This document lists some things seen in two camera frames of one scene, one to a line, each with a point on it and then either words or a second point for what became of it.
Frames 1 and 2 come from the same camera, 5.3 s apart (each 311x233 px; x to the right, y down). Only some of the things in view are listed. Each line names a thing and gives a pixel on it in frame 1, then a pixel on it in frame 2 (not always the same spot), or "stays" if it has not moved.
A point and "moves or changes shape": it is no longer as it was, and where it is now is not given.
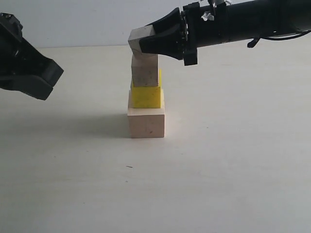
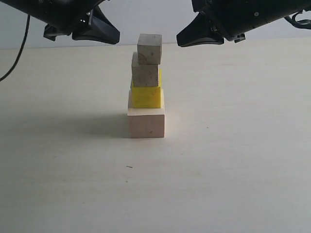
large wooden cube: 146,123 stays
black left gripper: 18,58 -> 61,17
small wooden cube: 135,34 moves or changes shape
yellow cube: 147,97 stays
